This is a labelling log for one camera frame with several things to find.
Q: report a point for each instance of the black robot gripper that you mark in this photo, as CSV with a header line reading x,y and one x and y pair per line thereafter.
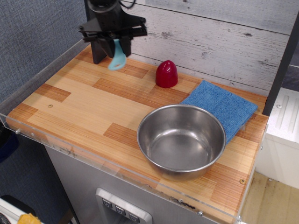
x,y
117,24

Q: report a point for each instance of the light blue dish brush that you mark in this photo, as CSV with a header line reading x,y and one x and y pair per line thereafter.
x,y
119,59

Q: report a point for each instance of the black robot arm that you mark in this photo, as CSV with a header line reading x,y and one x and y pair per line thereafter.
x,y
111,23

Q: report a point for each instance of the red egg-shaped plastic object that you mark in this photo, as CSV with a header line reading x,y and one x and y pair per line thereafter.
x,y
166,74

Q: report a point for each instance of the stainless steel bowl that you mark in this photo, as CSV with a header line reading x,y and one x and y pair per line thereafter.
x,y
180,141

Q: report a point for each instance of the clear acrylic table guard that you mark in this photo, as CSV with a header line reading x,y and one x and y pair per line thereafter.
x,y
92,114

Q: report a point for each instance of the grey metal cabinet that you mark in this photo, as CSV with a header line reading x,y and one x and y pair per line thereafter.
x,y
80,182

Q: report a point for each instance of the blue microfiber cloth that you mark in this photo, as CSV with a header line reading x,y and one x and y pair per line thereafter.
x,y
231,110

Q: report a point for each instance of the silver button panel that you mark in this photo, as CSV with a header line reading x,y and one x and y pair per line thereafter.
x,y
115,210

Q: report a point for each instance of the yellow and black object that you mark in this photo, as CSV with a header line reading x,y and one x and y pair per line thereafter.
x,y
28,219

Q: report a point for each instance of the white ribbed appliance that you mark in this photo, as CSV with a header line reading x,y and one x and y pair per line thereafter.
x,y
278,158

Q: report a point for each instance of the dark grey vertical post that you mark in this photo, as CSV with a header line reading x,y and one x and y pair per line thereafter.
x,y
97,52

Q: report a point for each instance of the dark grey right post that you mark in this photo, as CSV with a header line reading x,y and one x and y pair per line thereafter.
x,y
282,69

